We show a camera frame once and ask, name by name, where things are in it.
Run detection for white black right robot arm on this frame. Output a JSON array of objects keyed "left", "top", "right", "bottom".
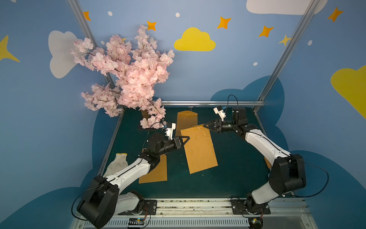
[{"left": 204, "top": 106, "right": 307, "bottom": 207}]

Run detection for right diagonal aluminium bar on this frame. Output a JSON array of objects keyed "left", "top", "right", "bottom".
[{"left": 253, "top": 0, "right": 320, "bottom": 114}]

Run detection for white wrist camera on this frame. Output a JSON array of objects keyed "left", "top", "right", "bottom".
[
  {"left": 164, "top": 123, "right": 176, "bottom": 140},
  {"left": 213, "top": 106, "right": 226, "bottom": 121}
]

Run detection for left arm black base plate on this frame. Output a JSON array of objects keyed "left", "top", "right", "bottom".
[{"left": 117, "top": 199, "right": 157, "bottom": 216}]

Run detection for kraft paper file bag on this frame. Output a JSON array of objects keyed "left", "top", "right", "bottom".
[
  {"left": 175, "top": 111, "right": 198, "bottom": 136},
  {"left": 139, "top": 154, "right": 167, "bottom": 184},
  {"left": 181, "top": 125, "right": 218, "bottom": 174}
]

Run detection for blue garden fork wooden handle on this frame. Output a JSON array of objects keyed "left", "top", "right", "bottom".
[{"left": 264, "top": 157, "right": 272, "bottom": 170}]

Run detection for aluminium front mounting rail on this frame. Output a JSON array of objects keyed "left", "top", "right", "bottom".
[{"left": 70, "top": 197, "right": 318, "bottom": 229}]

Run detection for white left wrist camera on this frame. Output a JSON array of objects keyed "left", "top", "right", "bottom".
[{"left": 164, "top": 123, "right": 176, "bottom": 140}]

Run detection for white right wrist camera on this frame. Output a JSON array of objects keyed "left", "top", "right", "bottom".
[{"left": 213, "top": 106, "right": 226, "bottom": 121}]

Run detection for left green circuit board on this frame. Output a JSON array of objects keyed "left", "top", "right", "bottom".
[{"left": 127, "top": 218, "right": 145, "bottom": 229}]

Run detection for back horizontal aluminium bar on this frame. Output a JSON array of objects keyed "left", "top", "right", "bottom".
[{"left": 162, "top": 101, "right": 265, "bottom": 107}]

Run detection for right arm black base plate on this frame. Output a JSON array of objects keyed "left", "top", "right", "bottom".
[{"left": 229, "top": 198, "right": 271, "bottom": 215}]

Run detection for white work glove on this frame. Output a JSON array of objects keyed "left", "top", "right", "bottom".
[{"left": 103, "top": 153, "right": 128, "bottom": 177}]

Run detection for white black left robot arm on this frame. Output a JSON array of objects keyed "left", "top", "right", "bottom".
[{"left": 76, "top": 133, "right": 190, "bottom": 229}]

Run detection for diagonal aluminium bar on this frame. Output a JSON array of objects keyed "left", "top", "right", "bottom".
[
  {"left": 67, "top": 0, "right": 116, "bottom": 89},
  {"left": 253, "top": 0, "right": 320, "bottom": 114}
]

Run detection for left side table rail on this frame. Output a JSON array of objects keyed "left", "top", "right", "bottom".
[{"left": 97, "top": 113, "right": 124, "bottom": 175}]

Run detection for pink artificial blossom tree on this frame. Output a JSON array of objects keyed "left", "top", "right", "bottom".
[{"left": 71, "top": 25, "right": 175, "bottom": 129}]

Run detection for left diagonal aluminium bar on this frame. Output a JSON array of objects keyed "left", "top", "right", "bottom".
[{"left": 67, "top": 0, "right": 116, "bottom": 89}]

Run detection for right round circuit board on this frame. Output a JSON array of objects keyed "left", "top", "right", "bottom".
[{"left": 248, "top": 218, "right": 263, "bottom": 229}]

